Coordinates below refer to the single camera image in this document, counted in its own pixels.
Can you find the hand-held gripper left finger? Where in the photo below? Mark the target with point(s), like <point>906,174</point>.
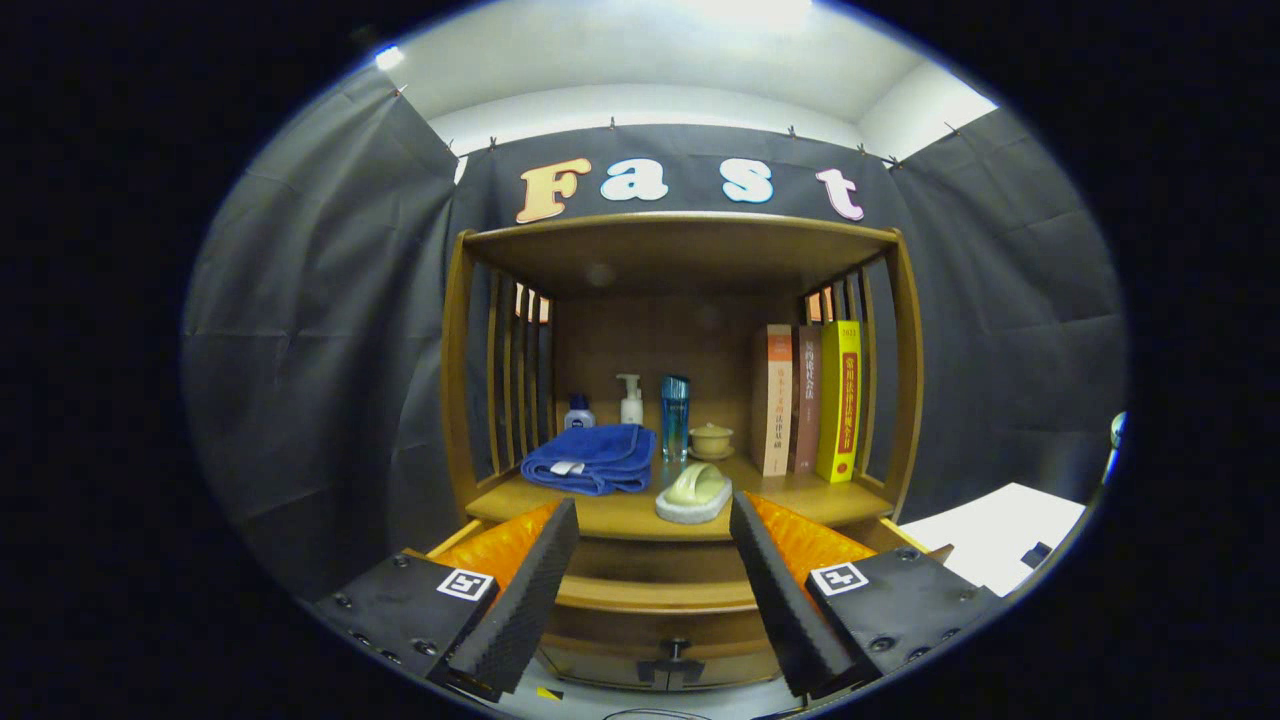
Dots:
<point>525,620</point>

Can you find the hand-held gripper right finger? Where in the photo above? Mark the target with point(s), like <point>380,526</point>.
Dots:
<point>790,620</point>

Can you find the wooden drawer with black knob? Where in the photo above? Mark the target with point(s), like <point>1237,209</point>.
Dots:
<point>620,655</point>

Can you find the wooden countertop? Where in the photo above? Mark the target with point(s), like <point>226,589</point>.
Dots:
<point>620,515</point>

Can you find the wooden cabinet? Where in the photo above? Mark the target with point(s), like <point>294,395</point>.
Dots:
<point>680,255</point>

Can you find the blue folded towel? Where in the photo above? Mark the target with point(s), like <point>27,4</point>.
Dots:
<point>590,455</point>

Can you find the beige lidded teacup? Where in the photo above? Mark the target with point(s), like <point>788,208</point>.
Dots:
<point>711,440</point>

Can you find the small white blue-capped bottle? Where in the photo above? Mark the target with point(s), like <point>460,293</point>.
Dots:
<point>579,417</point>

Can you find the white table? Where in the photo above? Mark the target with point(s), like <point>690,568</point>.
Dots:
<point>990,530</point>

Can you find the orange and white book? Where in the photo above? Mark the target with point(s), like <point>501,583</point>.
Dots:
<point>775,400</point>

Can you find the brown book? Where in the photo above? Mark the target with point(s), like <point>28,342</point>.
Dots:
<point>808,400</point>

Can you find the yellow book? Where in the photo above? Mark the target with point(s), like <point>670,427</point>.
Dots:
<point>840,400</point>

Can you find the blue glass bottle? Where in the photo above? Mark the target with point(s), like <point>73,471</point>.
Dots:
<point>675,420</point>

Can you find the white pump bottle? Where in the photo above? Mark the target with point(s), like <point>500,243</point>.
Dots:
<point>631,408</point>

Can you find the small black object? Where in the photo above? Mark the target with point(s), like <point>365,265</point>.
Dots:
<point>1037,554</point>

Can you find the ceiling light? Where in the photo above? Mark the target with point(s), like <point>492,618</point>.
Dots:
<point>389,57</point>

